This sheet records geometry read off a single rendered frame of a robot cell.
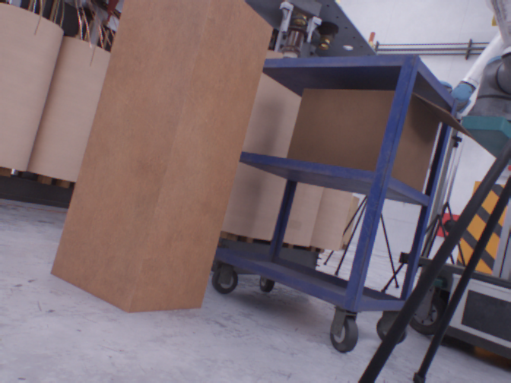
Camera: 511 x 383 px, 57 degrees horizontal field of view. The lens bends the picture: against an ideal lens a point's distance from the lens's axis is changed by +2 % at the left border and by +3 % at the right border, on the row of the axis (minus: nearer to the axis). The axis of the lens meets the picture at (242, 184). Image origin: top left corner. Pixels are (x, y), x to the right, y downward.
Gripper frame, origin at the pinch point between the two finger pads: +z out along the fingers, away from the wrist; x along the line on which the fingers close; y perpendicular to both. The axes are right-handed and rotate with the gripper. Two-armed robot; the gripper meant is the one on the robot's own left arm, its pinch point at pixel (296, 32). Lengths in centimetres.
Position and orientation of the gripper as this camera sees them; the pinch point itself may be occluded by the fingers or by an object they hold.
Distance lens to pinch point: 190.1
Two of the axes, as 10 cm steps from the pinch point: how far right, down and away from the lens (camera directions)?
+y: 4.4, 0.7, -9.0
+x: 8.6, 2.4, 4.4
